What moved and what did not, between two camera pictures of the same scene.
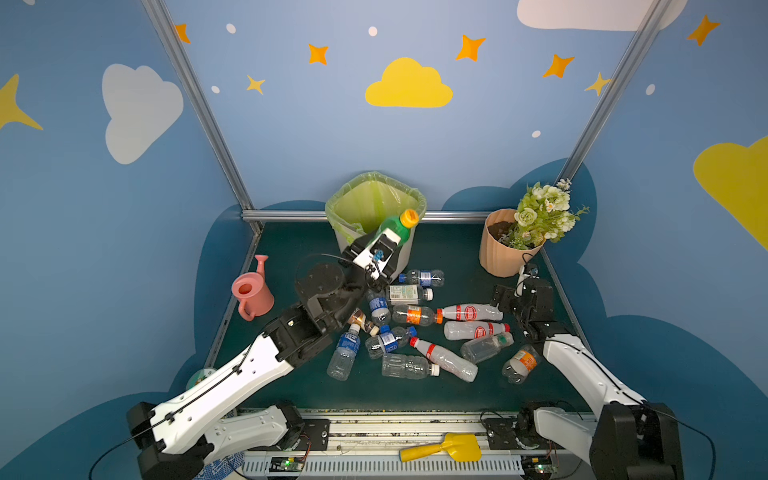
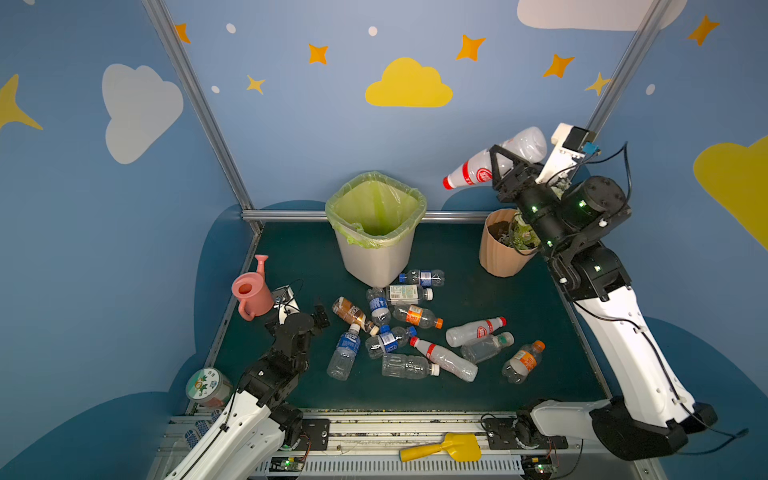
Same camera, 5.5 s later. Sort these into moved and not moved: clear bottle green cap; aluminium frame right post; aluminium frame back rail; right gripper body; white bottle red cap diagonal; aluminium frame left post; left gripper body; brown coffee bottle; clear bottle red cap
Moved: clear bottle red cap; left gripper body; right gripper body
Not moved: aluminium frame back rail; aluminium frame left post; brown coffee bottle; clear bottle green cap; white bottle red cap diagonal; aluminium frame right post
